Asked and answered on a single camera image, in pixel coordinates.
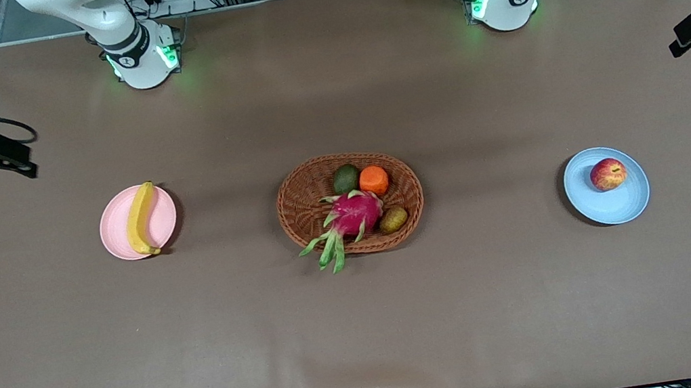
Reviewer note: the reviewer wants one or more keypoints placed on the brown kiwi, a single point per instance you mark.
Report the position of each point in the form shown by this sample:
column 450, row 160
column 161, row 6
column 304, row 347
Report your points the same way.
column 393, row 220

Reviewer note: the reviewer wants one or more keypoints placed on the red apple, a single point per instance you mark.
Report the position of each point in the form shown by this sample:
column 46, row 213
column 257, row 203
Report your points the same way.
column 608, row 174

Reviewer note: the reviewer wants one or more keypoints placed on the blue plate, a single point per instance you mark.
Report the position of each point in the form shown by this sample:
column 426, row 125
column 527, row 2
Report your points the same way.
column 607, row 206

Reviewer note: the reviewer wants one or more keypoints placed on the pink plate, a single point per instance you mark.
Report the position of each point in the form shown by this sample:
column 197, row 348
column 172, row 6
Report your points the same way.
column 164, row 217

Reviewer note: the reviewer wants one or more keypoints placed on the brown table cloth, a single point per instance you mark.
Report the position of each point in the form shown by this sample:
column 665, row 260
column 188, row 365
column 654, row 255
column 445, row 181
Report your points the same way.
column 365, row 328

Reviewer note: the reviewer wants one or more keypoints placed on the pink dragon fruit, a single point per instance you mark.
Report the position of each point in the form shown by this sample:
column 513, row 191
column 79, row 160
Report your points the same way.
column 355, row 214

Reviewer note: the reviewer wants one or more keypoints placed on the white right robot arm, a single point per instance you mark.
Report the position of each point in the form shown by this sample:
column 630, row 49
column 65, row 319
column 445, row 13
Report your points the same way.
column 138, row 67

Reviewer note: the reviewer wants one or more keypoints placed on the orange fruit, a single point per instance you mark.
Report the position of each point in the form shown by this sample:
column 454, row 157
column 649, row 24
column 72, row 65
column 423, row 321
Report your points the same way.
column 374, row 181

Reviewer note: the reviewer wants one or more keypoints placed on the green avocado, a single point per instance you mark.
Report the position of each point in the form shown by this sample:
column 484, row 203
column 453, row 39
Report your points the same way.
column 346, row 179

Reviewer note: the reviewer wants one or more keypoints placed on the brown wicker basket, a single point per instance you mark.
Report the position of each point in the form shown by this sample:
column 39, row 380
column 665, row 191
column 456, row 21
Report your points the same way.
column 302, row 204

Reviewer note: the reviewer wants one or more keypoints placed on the yellow banana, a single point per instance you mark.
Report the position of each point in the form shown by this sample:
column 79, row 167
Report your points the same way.
column 137, row 221

